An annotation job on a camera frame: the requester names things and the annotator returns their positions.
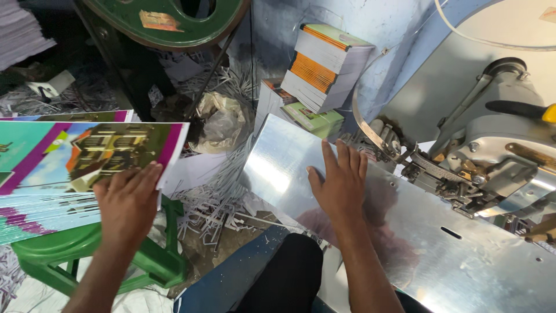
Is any green plastic stool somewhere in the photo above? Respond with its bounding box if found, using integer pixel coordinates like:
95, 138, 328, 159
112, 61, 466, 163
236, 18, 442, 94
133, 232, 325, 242
11, 195, 189, 298

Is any stack of white paper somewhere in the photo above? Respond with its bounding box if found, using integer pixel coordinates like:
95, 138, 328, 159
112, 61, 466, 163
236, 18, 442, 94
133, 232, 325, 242
0, 0, 57, 72

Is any person's black trouser leg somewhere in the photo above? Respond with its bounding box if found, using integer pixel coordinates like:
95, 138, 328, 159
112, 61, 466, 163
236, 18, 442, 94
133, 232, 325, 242
230, 232, 324, 313

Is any stack of orange-covered notebooks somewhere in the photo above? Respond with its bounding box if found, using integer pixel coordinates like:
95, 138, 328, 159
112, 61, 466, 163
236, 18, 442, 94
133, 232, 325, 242
254, 78, 298, 136

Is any stack of orange-spined notebooks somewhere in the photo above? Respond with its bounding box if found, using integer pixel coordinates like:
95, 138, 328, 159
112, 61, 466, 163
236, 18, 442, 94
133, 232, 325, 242
280, 23, 376, 114

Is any pile of printed covers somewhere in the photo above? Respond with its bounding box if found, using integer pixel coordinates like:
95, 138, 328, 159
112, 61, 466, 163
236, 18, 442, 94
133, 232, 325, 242
0, 110, 140, 123

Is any stack of fanned printed booklets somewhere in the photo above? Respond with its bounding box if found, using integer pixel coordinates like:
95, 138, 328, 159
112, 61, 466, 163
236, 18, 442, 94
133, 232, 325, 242
0, 190, 104, 246

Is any colourful printed booklet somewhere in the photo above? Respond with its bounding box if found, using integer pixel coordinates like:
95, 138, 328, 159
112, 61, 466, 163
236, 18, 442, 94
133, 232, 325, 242
0, 121, 190, 196

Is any black machine frame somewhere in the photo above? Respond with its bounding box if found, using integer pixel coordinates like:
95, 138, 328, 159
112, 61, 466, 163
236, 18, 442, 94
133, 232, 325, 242
72, 0, 176, 122

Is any stack of green-covered notebooks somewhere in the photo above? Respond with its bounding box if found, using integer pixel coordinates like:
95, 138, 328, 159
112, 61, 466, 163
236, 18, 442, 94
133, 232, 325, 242
280, 102, 345, 141

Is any person's right hand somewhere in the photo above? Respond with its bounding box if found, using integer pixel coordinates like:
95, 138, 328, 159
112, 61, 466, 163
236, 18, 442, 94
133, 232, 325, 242
306, 139, 369, 226

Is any blue metal panel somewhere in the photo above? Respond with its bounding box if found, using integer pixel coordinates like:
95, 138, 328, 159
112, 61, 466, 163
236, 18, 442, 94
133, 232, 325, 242
174, 225, 291, 313

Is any crumpled clear plastic bag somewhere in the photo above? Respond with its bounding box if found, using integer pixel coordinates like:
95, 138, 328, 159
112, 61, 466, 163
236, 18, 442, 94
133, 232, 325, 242
190, 91, 247, 154

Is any shiny metal saddle plate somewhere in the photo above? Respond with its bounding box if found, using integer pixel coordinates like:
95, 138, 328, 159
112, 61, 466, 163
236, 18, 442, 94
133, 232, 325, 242
239, 114, 556, 313

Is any curved steel band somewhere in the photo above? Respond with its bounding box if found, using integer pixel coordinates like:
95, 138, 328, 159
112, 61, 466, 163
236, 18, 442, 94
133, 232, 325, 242
352, 80, 389, 154

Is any white paper sheet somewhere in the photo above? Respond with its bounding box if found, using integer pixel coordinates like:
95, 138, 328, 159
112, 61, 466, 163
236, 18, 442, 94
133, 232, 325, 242
162, 151, 229, 197

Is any heap of paper trimmings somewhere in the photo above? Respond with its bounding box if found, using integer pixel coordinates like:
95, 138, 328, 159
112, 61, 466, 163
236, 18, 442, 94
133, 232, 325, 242
152, 50, 307, 255

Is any green machine wheel guard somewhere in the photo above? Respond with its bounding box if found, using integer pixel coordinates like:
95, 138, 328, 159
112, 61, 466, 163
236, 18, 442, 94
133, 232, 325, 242
83, 0, 253, 52

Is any dark metal rod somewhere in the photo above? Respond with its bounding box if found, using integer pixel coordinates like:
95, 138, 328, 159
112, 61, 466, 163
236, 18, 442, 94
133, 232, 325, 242
184, 24, 242, 121

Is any white wire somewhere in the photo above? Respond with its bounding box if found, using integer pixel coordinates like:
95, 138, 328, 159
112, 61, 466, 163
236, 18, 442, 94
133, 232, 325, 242
434, 0, 556, 52

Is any person's left hand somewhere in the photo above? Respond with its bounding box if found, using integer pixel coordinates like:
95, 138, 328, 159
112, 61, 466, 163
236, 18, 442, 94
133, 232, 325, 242
92, 162, 164, 255

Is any black and yellow screwdriver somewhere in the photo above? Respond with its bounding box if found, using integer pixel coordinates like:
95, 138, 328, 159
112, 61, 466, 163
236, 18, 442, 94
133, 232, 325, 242
485, 100, 556, 124

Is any white cardboard scrap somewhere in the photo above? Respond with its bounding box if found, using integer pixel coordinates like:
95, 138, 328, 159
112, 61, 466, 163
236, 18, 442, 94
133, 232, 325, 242
26, 70, 76, 99

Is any grey wire stitching machine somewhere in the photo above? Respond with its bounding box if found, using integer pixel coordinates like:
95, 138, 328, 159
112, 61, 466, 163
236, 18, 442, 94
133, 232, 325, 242
347, 0, 556, 244

